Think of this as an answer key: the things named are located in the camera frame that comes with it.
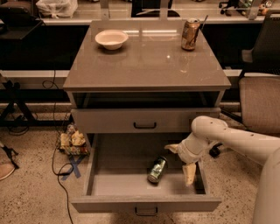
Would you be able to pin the black stand foot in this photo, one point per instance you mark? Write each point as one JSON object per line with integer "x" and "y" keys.
{"x": 10, "y": 153}

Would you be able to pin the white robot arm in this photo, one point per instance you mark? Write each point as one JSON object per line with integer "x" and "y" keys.
{"x": 262, "y": 149}

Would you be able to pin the open grey middle drawer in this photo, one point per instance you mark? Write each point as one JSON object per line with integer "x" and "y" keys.
{"x": 116, "y": 178}

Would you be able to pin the brown soda can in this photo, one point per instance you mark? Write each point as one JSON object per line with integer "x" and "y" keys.
{"x": 190, "y": 33}

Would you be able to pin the black middle drawer handle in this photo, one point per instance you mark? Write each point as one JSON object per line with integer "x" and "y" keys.
{"x": 146, "y": 212}

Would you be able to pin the white plastic bag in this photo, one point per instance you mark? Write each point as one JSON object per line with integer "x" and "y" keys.
{"x": 57, "y": 8}

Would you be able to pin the pile of snack bags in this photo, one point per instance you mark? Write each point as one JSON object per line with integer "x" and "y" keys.
{"x": 72, "y": 141}

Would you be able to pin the black drawer handle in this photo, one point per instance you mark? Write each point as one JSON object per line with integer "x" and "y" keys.
{"x": 146, "y": 212}
{"x": 144, "y": 126}

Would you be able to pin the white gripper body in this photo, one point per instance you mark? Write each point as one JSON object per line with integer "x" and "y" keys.
{"x": 184, "y": 153}

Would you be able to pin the white bowl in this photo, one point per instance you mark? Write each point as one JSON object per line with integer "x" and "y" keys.
{"x": 111, "y": 39}

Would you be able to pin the black top drawer handle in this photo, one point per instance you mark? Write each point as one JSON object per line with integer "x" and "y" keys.
{"x": 144, "y": 126}

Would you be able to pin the grey drawer cabinet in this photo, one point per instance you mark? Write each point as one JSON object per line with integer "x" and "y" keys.
{"x": 149, "y": 71}

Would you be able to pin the office chair with beige seat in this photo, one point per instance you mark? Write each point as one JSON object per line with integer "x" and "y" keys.
{"x": 259, "y": 82}

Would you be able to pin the green soda can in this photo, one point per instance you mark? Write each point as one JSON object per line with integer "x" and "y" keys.
{"x": 156, "y": 171}

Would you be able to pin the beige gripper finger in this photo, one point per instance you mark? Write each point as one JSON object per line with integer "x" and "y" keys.
{"x": 172, "y": 147}
{"x": 189, "y": 173}

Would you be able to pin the blue tape cross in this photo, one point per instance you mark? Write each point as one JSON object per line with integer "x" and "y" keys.
{"x": 74, "y": 161}

